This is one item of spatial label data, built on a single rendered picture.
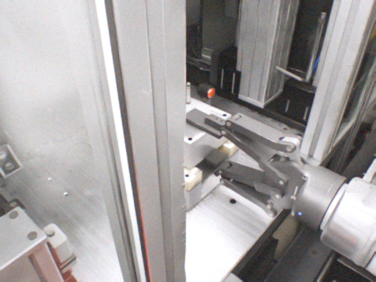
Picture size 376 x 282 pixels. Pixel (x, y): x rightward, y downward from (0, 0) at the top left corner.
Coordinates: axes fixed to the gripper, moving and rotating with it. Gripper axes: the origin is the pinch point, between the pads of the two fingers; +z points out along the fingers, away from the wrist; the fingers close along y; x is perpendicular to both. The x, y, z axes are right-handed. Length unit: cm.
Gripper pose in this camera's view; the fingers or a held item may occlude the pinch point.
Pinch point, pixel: (204, 136)
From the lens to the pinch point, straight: 49.5
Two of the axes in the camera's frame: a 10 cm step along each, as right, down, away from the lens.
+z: -7.5, -4.2, 5.2
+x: -6.6, 4.6, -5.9
